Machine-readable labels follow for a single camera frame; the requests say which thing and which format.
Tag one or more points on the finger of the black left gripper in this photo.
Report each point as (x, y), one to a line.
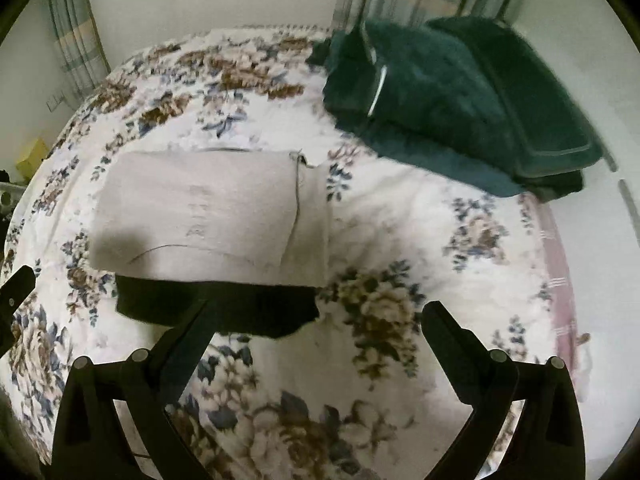
(17, 288)

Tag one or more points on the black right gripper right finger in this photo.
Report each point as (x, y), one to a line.
(478, 376)

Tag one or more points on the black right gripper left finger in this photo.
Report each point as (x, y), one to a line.
(163, 375)

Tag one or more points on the beige long sleeve shirt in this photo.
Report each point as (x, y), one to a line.
(236, 216)

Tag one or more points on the folded black garment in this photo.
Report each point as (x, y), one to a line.
(272, 311)

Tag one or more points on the floral bed quilt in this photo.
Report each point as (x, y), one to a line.
(356, 393)

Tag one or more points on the yellow box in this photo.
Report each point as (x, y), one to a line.
(31, 158)

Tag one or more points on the pink checked bed sheet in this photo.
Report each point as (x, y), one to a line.
(571, 345)

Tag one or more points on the white bed headboard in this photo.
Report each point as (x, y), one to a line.
(599, 228)

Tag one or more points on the left striped grey curtain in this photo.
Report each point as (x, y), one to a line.
(78, 45)

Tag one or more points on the dark green pillow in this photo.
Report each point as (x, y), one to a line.
(551, 134)

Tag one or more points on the dark green folded blanket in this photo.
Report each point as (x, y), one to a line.
(417, 95)

